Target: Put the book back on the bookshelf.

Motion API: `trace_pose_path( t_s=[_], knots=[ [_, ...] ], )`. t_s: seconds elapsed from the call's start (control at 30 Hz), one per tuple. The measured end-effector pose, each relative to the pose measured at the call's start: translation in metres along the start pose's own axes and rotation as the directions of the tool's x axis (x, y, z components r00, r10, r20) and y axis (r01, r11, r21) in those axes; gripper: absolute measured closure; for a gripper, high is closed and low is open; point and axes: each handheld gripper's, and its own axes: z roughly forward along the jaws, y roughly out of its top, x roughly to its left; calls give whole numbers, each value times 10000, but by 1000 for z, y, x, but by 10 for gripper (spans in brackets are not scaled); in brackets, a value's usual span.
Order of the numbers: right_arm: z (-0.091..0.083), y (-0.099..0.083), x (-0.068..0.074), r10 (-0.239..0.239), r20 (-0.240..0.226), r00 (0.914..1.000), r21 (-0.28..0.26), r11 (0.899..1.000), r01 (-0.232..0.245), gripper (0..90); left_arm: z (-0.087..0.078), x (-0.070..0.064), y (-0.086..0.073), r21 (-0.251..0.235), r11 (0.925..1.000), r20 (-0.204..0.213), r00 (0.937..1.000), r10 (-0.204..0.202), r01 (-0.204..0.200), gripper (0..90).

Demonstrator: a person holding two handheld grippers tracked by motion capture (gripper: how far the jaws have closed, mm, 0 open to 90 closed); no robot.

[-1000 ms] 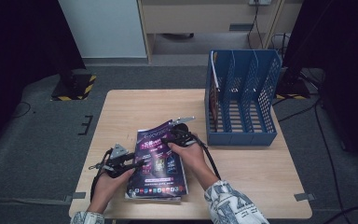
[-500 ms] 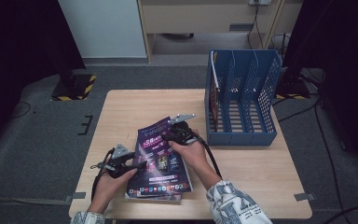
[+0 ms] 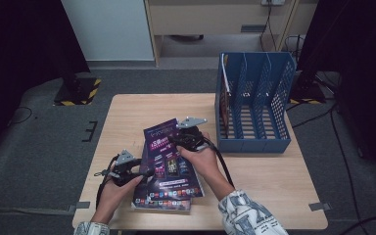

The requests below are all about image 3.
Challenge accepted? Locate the person's right hand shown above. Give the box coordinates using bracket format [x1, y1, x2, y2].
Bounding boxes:
[175, 130, 230, 194]

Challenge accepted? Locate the brown cover magazine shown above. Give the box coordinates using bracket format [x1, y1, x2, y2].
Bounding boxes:
[219, 53, 233, 138]

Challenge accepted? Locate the blue plastic file rack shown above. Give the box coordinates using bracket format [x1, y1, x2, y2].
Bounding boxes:
[214, 51, 297, 155]

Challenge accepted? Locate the purple magazine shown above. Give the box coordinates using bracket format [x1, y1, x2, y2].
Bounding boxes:
[130, 141, 193, 213]
[142, 117, 206, 201]

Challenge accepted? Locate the grey tape strip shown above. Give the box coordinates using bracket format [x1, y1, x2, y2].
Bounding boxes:
[68, 201, 91, 213]
[307, 202, 332, 212]

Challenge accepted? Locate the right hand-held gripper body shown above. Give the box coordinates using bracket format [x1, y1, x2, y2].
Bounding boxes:
[167, 116, 210, 153]

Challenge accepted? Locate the coiled black cable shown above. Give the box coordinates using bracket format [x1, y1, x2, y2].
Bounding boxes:
[283, 33, 306, 62]

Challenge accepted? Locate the light wooden desk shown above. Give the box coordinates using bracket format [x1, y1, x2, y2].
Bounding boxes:
[143, 0, 319, 68]

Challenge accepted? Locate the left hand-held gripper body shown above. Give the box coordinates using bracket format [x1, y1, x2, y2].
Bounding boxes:
[94, 149, 137, 188]

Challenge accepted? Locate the black striped stand base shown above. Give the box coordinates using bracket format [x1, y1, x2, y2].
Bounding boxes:
[53, 72, 102, 107]
[288, 70, 327, 106]

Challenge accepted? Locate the long black floor cable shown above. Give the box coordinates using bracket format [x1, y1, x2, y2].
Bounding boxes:
[329, 107, 364, 235]

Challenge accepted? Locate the grey drawer handle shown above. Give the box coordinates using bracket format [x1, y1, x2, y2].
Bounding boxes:
[240, 24, 267, 34]

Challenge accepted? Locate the white power strip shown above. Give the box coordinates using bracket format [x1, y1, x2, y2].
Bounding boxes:
[261, 0, 287, 7]

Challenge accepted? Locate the person's left hand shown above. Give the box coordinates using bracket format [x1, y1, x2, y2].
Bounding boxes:
[92, 174, 145, 217]

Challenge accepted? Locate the white cabinet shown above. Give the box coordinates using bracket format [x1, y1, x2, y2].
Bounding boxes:
[60, 0, 155, 62]

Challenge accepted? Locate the black power cable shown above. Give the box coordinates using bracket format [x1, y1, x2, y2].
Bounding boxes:
[258, 4, 278, 52]

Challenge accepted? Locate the left hand-held gripper cable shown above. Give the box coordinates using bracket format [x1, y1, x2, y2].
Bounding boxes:
[94, 156, 119, 211]

